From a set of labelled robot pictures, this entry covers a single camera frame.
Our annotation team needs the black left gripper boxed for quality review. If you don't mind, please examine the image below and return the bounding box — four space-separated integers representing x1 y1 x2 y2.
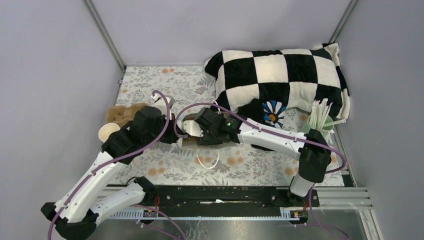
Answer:
144 112 183 147

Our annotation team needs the light blue paper bag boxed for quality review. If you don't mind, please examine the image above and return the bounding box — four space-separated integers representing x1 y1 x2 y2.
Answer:
173 102 244 151

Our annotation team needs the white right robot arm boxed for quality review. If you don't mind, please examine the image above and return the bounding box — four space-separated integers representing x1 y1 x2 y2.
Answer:
194 107 331 206

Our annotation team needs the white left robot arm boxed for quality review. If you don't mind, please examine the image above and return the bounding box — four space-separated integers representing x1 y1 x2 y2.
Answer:
40 104 173 240

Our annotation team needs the stack of white paper cups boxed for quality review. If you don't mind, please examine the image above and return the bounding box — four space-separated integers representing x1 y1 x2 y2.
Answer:
98 122 121 143

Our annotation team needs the floral patterned table mat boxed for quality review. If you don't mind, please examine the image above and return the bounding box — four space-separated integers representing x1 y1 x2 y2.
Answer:
107 65 345 187

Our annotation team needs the black cloth with daisy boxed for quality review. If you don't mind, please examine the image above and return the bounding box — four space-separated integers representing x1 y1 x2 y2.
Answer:
237 99 297 156

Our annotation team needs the black white checkered pillow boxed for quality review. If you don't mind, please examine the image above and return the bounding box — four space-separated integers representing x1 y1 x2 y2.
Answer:
204 43 351 119

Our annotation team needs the white drinking straws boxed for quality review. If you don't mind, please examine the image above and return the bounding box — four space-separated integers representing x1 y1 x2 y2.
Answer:
310 98 346 130

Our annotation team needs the pale green plastic cup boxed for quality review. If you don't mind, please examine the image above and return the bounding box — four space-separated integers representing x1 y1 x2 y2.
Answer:
299 116 334 137

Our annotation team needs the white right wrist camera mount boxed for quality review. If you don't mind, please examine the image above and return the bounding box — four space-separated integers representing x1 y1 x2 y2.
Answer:
177 120 204 138

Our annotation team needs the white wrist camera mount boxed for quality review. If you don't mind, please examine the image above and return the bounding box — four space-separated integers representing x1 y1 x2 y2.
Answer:
177 120 204 138
150 93 175 115

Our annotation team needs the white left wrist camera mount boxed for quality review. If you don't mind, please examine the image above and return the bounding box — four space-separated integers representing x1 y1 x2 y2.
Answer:
150 93 175 115

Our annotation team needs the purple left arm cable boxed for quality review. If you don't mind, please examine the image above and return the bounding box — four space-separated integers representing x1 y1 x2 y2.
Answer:
46 90 188 240

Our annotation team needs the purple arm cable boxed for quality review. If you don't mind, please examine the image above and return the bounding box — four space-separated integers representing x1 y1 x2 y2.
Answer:
173 102 350 240
46 90 188 240

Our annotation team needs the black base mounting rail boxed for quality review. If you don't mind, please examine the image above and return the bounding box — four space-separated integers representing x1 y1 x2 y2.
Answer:
140 185 320 218

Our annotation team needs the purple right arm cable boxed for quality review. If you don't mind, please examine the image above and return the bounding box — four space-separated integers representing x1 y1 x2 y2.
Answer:
173 102 350 240

